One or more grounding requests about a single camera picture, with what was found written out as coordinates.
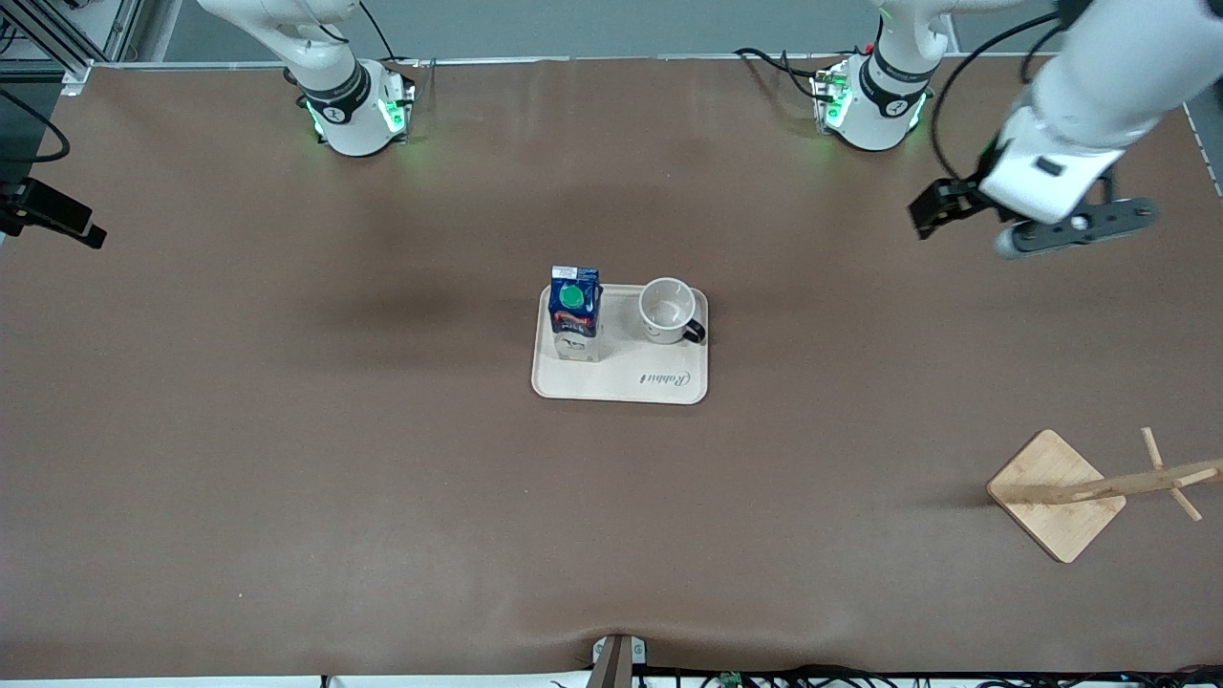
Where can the white smiley mug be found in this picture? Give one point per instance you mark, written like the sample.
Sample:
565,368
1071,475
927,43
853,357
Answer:
661,330

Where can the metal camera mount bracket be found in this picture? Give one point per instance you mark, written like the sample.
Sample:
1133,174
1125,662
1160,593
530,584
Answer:
611,664

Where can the aluminium frame struts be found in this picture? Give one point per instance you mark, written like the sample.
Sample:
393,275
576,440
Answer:
115,29

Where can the blue milk carton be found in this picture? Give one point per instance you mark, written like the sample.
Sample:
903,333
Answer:
575,330

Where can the wooden cup rack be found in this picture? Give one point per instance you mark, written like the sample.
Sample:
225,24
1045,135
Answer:
1051,516

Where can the beige rabbit print tray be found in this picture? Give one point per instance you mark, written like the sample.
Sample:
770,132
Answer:
621,382

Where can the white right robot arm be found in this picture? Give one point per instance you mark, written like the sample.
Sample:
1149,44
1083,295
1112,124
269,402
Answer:
344,105

